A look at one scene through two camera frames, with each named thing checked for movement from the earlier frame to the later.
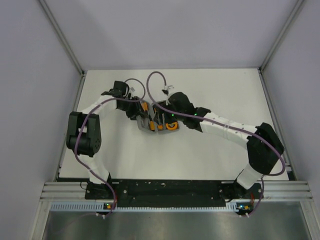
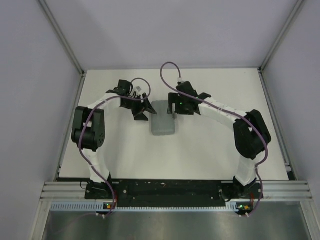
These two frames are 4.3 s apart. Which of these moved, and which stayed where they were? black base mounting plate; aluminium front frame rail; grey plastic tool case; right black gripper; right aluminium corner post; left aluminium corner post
Moved: grey plastic tool case; right black gripper
Stayed: left aluminium corner post; black base mounting plate; aluminium front frame rail; right aluminium corner post
